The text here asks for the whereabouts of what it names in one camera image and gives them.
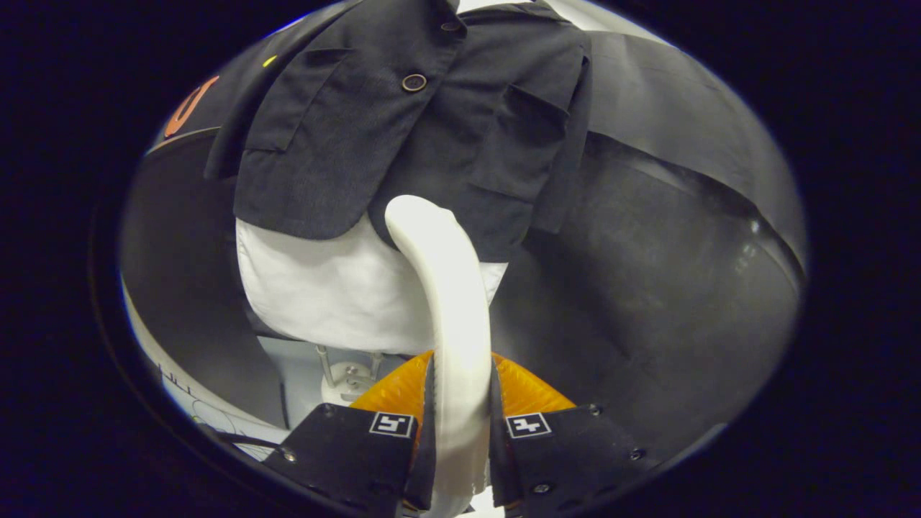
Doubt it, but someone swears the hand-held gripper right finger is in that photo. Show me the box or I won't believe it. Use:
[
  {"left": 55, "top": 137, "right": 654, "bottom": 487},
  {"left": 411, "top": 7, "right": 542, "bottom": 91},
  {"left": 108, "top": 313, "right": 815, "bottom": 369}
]
[{"left": 489, "top": 353, "right": 648, "bottom": 518}]

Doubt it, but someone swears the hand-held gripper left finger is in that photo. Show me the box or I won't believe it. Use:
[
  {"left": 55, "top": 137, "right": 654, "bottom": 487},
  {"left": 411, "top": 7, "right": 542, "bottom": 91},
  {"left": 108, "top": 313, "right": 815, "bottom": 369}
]
[{"left": 263, "top": 350, "right": 437, "bottom": 518}]

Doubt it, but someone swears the white garment steamer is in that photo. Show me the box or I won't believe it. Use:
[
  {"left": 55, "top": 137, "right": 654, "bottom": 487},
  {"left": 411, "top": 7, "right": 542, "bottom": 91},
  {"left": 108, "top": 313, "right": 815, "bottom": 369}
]
[{"left": 384, "top": 194, "right": 494, "bottom": 518}]

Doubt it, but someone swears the black suit jacket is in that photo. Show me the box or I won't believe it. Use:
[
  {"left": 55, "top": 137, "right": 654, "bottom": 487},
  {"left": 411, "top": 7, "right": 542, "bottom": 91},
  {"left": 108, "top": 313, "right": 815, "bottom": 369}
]
[{"left": 204, "top": 0, "right": 594, "bottom": 263}]

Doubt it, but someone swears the metal mannequin stand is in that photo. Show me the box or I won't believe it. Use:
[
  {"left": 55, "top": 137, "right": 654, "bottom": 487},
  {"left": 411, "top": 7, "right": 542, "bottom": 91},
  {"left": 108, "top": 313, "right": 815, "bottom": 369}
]
[{"left": 315, "top": 345, "right": 386, "bottom": 407}]

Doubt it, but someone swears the white mannequin torso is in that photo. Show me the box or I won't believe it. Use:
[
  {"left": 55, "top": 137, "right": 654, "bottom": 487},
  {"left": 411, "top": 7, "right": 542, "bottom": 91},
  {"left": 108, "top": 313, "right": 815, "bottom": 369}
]
[{"left": 235, "top": 212, "right": 509, "bottom": 355}]

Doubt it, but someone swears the black backdrop cloth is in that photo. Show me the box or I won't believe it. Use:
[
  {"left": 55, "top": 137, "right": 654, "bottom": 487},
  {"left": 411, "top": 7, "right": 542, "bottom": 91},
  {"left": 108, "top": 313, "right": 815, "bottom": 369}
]
[{"left": 119, "top": 0, "right": 808, "bottom": 447}]

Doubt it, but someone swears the grey cabinet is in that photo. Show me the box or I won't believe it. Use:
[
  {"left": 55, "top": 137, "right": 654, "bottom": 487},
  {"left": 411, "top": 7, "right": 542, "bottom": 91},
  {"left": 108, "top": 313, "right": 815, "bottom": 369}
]
[{"left": 119, "top": 128, "right": 289, "bottom": 429}]

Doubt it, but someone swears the black floor cable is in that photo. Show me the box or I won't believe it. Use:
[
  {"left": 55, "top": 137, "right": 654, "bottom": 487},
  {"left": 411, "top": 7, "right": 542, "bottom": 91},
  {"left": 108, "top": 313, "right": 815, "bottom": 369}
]
[{"left": 198, "top": 423, "right": 289, "bottom": 450}]

